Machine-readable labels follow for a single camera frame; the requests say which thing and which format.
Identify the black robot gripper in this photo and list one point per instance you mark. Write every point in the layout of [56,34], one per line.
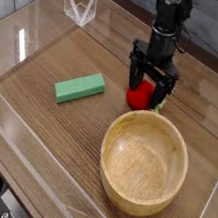
[165,74]

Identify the clear acrylic tray enclosure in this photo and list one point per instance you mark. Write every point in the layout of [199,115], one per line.
[49,152]

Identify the green rectangular block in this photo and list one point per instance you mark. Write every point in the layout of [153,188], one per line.
[78,88]

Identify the red plush fruit green leaf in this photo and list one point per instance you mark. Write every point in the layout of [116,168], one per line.
[139,99]

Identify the wooden bowl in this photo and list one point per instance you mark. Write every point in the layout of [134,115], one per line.
[143,162]

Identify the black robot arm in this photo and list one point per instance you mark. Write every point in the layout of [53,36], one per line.
[166,31]

